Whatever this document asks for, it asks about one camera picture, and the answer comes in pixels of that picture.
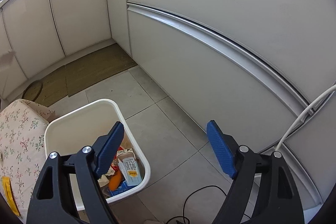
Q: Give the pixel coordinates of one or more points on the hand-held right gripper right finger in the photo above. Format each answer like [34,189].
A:
[220,151]

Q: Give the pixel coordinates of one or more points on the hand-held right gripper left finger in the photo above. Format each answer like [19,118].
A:
[109,151]

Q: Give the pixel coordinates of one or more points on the red snack packet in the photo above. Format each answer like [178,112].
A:
[120,149]

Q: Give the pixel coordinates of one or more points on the brown carton piece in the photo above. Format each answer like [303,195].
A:
[126,153]

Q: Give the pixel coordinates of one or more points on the large orange peel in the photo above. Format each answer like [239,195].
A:
[115,180]

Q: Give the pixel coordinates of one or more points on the light blue milk carton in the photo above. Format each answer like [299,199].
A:
[131,172]

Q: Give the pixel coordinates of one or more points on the blue-edged carton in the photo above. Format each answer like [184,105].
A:
[119,189]

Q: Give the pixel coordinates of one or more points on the white plastic bin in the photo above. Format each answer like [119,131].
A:
[78,119]

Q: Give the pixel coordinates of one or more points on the brown floor mat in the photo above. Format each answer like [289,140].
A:
[99,69]
[51,87]

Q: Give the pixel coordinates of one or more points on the floral tablecloth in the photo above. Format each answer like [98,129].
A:
[18,134]

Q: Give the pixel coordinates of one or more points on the white kitchen cabinets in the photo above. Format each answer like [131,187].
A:
[223,43]

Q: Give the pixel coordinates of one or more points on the yellow snack packet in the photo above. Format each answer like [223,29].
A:
[7,193]

